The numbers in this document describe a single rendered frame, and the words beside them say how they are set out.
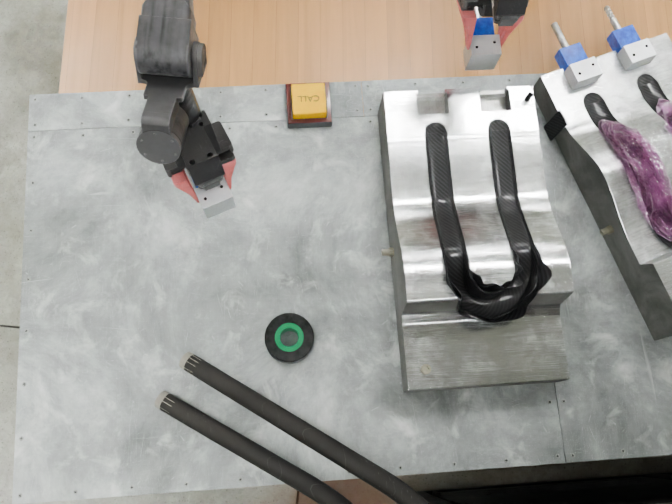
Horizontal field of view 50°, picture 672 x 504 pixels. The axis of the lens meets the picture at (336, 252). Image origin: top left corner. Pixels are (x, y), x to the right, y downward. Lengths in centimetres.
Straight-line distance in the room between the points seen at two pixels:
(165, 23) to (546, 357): 76
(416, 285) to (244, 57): 56
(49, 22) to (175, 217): 132
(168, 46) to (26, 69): 150
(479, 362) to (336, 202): 37
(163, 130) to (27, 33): 159
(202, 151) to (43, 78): 146
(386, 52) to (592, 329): 62
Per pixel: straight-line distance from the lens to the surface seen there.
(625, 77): 142
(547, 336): 121
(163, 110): 94
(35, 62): 243
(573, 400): 128
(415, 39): 142
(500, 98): 132
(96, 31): 146
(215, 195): 111
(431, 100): 129
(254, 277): 123
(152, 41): 96
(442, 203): 120
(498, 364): 118
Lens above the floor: 200
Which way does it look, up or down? 75 degrees down
